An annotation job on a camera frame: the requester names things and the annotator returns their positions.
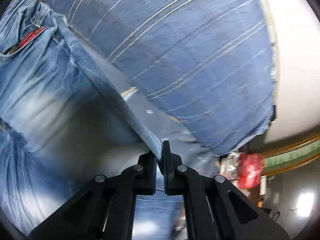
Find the grey patterned bed sheet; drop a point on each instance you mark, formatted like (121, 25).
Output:
(160, 124)

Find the blue plaid pillow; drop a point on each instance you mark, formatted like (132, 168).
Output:
(206, 63)

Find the red plastic bag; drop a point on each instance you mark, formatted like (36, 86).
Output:
(249, 170)

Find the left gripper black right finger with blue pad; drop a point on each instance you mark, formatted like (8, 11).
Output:
(214, 207)

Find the light blue denim jeans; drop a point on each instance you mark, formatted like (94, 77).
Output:
(62, 120)

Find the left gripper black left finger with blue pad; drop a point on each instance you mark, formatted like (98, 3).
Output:
(104, 208)

